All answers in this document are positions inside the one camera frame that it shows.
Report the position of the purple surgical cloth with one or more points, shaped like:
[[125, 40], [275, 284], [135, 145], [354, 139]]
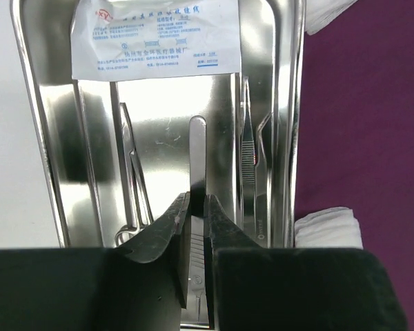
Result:
[[356, 131]]

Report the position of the steel hemostat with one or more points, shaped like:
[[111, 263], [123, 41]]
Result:
[[140, 214]]

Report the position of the white gauze pad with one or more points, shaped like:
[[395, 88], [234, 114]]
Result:
[[330, 228], [320, 13]]

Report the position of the steel scalpel handle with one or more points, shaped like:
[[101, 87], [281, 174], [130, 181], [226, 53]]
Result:
[[197, 311]]

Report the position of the stainless steel tray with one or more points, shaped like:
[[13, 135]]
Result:
[[79, 130]]

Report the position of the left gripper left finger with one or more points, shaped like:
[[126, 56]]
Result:
[[140, 285]]

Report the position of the white gauze pad middle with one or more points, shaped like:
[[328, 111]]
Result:
[[330, 228]]

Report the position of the white blue suture packet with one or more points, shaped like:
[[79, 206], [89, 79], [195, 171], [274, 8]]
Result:
[[131, 40]]

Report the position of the steel forceps tweezers ridged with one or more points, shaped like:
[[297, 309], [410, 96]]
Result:
[[247, 163]]

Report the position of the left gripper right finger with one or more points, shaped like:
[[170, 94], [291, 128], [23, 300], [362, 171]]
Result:
[[253, 288]]

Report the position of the white gauze pad top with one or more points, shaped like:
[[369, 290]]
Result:
[[320, 13]]

